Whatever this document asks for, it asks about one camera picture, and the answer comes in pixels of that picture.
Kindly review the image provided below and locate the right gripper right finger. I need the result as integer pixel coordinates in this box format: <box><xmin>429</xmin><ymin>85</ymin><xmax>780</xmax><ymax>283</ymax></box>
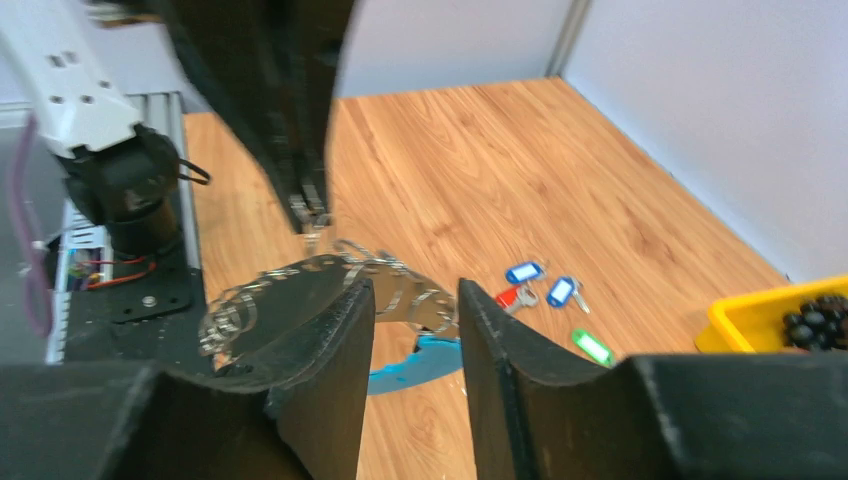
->
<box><xmin>457</xmin><ymin>279</ymin><xmax>847</xmax><ymax>479</ymax></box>

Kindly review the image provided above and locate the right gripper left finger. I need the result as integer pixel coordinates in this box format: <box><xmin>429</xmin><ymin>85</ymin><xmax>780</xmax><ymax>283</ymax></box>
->
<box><xmin>1</xmin><ymin>255</ymin><xmax>375</xmax><ymax>479</ymax></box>

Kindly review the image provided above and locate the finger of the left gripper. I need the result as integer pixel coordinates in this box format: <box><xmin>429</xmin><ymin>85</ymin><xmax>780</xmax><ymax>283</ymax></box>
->
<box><xmin>278</xmin><ymin>1</ymin><xmax>356</xmax><ymax>225</ymax></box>
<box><xmin>152</xmin><ymin>1</ymin><xmax>314</xmax><ymax>233</ymax></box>

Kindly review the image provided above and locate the metal key organizer blue handle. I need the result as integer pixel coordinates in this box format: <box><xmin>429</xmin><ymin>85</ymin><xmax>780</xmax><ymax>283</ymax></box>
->
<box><xmin>198</xmin><ymin>214</ymin><xmax>462</xmax><ymax>396</ymax></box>

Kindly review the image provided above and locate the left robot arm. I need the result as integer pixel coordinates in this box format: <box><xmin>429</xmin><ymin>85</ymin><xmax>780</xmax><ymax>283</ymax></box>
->
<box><xmin>1</xmin><ymin>1</ymin><xmax>355</xmax><ymax>257</ymax></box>

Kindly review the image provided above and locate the green key tag with key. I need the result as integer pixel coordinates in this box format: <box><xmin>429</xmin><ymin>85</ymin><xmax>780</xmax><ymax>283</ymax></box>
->
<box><xmin>571</xmin><ymin>329</ymin><xmax>615</xmax><ymax>367</ymax></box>

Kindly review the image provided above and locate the red head key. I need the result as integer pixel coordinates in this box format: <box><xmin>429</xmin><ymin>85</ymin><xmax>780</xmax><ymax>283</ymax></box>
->
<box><xmin>494</xmin><ymin>284</ymin><xmax>539</xmax><ymax>314</ymax></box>

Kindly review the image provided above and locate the blue key tag left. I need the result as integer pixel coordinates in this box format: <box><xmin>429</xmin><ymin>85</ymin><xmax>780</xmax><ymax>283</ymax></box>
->
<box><xmin>505</xmin><ymin>261</ymin><xmax>546</xmax><ymax>285</ymax></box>

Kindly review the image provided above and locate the yellow plastic bin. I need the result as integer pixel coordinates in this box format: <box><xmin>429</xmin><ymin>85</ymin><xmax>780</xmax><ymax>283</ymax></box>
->
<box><xmin>695</xmin><ymin>275</ymin><xmax>847</xmax><ymax>353</ymax></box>

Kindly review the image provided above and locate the dark grape bunch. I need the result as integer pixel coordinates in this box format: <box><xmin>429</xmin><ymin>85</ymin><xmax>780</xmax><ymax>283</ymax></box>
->
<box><xmin>782</xmin><ymin>293</ymin><xmax>847</xmax><ymax>352</ymax></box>

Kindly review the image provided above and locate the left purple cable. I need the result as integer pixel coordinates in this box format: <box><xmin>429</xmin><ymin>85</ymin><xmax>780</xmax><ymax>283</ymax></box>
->
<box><xmin>6</xmin><ymin>112</ymin><xmax>54</xmax><ymax>339</ymax></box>

